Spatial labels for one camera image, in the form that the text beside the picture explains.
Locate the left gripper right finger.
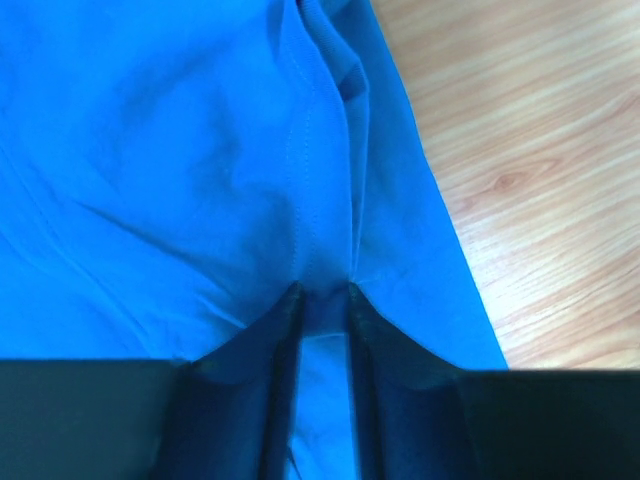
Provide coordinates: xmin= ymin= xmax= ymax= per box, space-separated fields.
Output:
xmin=347 ymin=287 xmax=639 ymax=480

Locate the blue t-shirt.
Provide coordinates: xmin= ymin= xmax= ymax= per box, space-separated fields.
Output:
xmin=1 ymin=1 xmax=506 ymax=479

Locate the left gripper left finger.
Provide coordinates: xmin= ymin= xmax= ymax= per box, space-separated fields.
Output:
xmin=1 ymin=284 xmax=305 ymax=480

